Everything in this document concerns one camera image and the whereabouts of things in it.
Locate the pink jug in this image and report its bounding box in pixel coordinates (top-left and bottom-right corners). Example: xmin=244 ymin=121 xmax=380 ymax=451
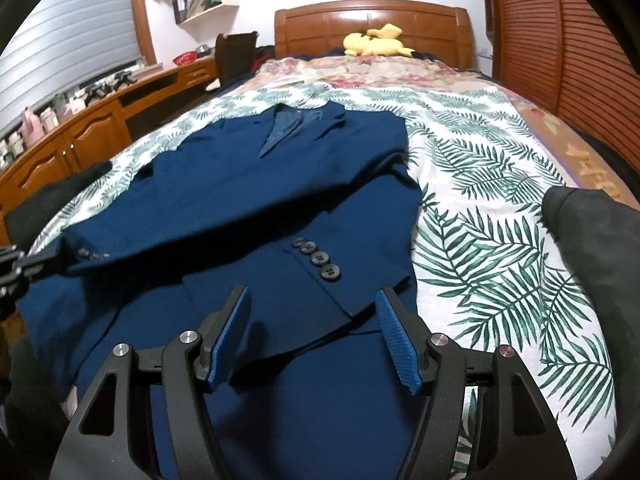
xmin=20 ymin=107 xmax=41 ymax=142

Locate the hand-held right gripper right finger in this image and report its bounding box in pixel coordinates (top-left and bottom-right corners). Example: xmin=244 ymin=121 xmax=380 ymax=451
xmin=376 ymin=287 xmax=578 ymax=480

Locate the row of books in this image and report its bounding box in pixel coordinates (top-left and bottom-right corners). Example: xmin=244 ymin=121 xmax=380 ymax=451
xmin=172 ymin=0 xmax=221 ymax=23

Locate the dark grey clothing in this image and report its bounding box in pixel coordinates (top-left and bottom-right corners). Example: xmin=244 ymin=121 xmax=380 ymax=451
xmin=542 ymin=185 xmax=640 ymax=441

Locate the leaf print bed sheet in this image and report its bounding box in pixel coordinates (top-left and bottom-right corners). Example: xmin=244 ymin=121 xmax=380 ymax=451
xmin=27 ymin=82 xmax=621 ymax=480

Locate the blue blazer jacket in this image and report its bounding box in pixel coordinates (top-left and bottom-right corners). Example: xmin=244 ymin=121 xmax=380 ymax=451
xmin=15 ymin=102 xmax=426 ymax=480

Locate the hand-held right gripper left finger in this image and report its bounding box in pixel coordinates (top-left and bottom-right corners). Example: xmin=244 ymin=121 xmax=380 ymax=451
xmin=50 ymin=284 xmax=251 ymax=480

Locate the row of cosmetic bottles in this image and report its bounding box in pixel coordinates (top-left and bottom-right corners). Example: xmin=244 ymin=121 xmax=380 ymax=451
xmin=0 ymin=105 xmax=71 ymax=161

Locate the dark wooden chair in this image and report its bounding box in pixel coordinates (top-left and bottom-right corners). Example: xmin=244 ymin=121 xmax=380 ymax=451
xmin=205 ymin=32 xmax=261 ymax=93

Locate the yellow plush toy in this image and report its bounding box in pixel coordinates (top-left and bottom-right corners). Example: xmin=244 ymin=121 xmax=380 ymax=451
xmin=343 ymin=23 xmax=416 ymax=58

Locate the wooden bed headboard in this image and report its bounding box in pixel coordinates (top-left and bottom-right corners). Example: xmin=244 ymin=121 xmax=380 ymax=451
xmin=274 ymin=0 xmax=475 ymax=70

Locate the wooden window frame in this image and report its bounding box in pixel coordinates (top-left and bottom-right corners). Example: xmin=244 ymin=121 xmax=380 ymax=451
xmin=0 ymin=0 xmax=158 ymax=133

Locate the grey window blind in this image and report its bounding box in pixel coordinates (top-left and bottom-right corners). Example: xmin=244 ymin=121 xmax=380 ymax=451
xmin=0 ymin=0 xmax=138 ymax=128

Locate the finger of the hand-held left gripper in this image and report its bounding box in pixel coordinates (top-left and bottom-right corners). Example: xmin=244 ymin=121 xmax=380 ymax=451
xmin=12 ymin=251 xmax=76 ymax=281
xmin=0 ymin=245 xmax=28 ymax=267

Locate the floral quilt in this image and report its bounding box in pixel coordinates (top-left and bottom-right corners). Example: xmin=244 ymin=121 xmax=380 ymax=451
xmin=250 ymin=55 xmax=626 ymax=201

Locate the wooden louvred wardrobe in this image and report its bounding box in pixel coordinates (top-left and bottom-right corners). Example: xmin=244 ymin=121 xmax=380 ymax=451
xmin=480 ymin=0 xmax=640 ymax=201

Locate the wooden desk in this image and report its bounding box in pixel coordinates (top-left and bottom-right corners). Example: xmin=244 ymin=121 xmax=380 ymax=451
xmin=0 ymin=52 xmax=221 ymax=241

